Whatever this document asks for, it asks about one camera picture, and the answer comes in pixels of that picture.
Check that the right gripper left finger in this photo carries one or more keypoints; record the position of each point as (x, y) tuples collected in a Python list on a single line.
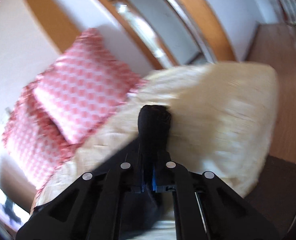
[(110, 202)]

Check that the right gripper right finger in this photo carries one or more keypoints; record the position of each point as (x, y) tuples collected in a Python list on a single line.
[(205, 207)]

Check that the black pants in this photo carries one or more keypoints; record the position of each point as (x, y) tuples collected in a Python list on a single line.
[(154, 124)]

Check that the cream patterned bedspread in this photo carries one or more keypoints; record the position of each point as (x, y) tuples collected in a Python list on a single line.
[(223, 117)]

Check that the large pink polka-dot pillow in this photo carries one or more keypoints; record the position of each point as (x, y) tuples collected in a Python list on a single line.
[(84, 86)]

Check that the wooden door frame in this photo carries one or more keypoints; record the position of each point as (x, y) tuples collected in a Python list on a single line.
[(145, 34)]

